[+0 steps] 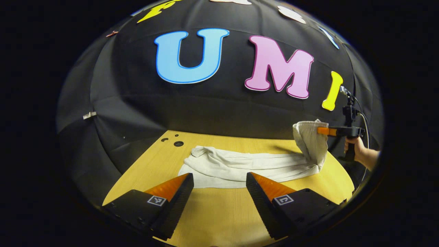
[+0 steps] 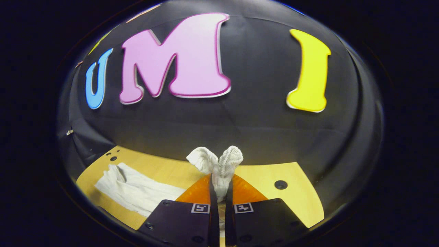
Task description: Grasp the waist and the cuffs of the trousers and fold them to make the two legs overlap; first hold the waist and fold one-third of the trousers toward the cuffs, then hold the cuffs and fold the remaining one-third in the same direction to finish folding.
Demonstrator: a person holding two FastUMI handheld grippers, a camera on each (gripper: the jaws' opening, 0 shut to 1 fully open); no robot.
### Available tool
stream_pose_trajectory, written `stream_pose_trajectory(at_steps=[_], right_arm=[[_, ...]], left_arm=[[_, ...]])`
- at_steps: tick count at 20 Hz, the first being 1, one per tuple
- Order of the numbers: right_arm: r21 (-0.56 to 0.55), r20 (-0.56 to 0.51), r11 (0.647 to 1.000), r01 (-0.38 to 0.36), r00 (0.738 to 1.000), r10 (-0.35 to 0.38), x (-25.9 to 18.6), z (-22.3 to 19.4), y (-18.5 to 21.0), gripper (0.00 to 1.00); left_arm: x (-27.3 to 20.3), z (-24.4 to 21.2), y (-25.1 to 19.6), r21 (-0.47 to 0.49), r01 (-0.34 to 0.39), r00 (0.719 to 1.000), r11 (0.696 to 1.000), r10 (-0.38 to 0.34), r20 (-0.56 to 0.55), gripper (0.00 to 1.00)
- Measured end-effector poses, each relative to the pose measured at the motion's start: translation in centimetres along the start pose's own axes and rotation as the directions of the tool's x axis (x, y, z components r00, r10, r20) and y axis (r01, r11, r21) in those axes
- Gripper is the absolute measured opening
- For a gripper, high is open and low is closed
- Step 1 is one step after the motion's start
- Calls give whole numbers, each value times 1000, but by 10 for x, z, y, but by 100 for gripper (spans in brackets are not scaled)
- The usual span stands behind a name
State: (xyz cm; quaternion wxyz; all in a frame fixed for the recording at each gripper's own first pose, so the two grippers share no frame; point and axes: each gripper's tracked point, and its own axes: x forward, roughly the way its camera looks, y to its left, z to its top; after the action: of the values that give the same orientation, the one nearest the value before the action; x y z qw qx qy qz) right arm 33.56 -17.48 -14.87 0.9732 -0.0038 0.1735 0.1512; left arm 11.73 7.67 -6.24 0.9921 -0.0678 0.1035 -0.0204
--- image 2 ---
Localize white jeans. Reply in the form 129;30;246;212
95;146;244;237

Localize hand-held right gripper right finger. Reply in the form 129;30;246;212
225;174;307;247

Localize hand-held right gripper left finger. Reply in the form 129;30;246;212
137;174;219;247

